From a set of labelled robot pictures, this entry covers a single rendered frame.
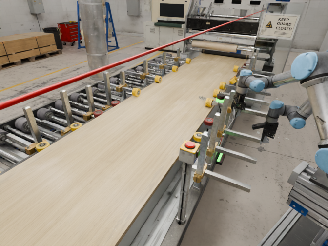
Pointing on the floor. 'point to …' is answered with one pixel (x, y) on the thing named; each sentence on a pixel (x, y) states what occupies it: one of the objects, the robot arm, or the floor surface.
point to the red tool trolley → (69, 32)
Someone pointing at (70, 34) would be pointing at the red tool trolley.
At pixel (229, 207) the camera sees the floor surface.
